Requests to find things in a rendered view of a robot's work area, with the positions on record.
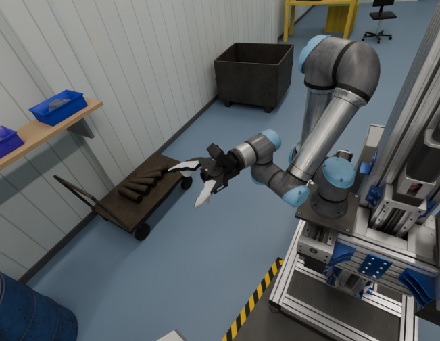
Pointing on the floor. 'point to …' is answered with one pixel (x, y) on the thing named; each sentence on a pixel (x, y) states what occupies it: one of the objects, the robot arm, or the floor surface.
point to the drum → (28, 313)
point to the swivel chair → (380, 17)
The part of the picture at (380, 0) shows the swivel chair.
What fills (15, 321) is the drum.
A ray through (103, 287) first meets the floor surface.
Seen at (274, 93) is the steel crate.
